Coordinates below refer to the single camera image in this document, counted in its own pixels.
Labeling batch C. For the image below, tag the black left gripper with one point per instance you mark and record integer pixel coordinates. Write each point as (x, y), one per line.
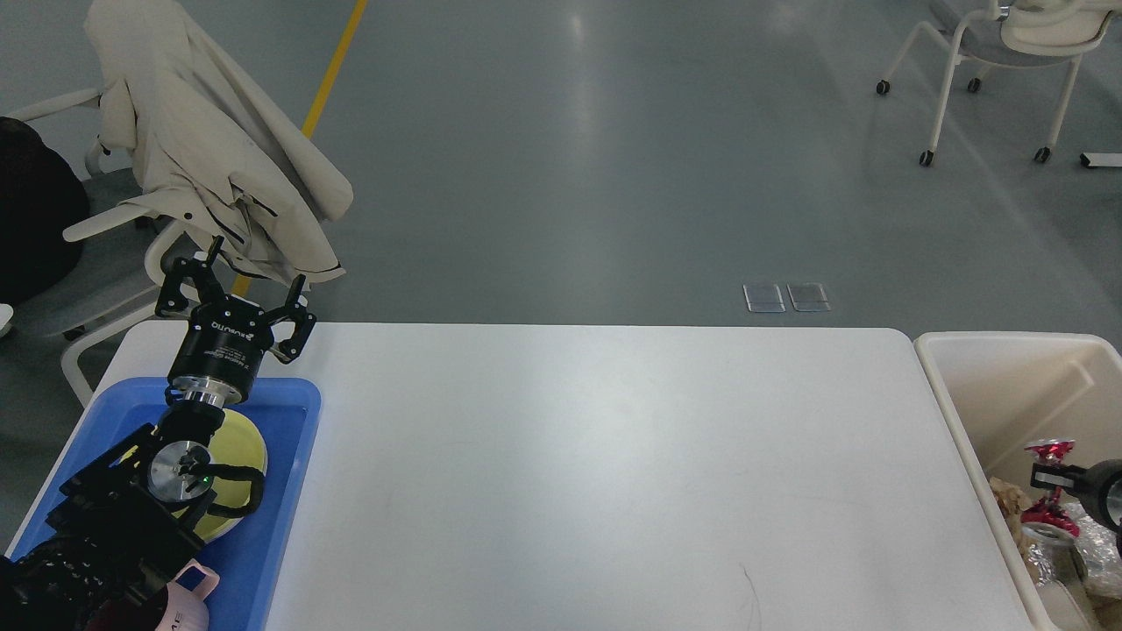
(221, 350)

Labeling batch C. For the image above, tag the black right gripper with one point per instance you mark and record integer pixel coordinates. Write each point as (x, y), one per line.
(1100, 488)

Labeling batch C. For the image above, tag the red snack wrapper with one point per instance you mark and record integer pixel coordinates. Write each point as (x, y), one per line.
(1047, 517)

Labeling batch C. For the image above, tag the yellow plastic plate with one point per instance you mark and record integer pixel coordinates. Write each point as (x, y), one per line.
(238, 442)

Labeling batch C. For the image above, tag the pink mug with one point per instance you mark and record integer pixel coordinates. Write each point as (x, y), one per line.
(180, 605)

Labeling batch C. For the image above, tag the white paper cup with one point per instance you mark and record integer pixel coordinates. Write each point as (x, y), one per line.
(1064, 608)

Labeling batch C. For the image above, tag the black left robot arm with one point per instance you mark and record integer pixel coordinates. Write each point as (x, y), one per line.
(127, 520)

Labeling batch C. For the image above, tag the white waste bin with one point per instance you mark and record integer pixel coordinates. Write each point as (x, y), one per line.
(1000, 390)

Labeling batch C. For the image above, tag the white office chair left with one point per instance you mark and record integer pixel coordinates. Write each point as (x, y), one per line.
(115, 284)

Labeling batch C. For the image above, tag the beige coat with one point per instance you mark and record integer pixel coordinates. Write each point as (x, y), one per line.
(210, 148)

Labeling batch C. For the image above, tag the pale green plate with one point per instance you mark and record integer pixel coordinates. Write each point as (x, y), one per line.
(211, 527)

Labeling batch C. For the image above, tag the person in dark clothes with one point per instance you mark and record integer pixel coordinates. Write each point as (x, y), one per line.
(40, 197)

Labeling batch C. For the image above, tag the blue plastic tray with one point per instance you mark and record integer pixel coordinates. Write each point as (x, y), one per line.
(286, 412)

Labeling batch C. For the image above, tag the white chair background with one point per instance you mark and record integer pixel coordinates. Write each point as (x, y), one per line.
(1011, 35)

